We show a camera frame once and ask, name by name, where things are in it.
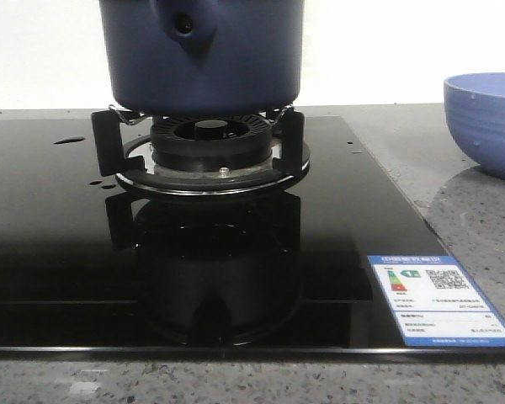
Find blue energy label sticker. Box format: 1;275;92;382
368;255;505;348

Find black glass gas stove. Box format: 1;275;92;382
0;108;505;362

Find dark blue cooking pot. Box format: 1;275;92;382
99;0;304;116

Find black pot support grate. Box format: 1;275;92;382
91;106;310;196

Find black gas burner head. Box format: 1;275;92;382
151;114;273;177

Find light blue ceramic bowl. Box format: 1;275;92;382
444;72;505;179

